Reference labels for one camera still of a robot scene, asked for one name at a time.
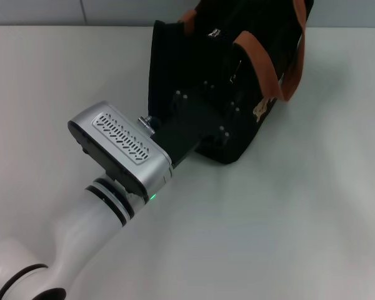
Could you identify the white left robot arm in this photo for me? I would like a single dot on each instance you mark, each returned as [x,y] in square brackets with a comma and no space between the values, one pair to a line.
[81,225]

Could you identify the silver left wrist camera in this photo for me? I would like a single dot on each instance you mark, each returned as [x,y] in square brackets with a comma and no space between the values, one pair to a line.
[125,147]

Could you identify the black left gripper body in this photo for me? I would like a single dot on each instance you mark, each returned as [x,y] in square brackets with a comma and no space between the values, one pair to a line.
[193,122]

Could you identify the silver zipper pull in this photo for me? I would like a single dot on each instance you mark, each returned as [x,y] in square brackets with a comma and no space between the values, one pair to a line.
[214,33]

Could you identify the thin metal zipper tab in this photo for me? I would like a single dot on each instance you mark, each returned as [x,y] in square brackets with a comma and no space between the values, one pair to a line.
[235,71]

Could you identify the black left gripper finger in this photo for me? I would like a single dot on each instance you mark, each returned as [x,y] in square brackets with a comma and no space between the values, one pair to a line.
[232,117]
[203,89]

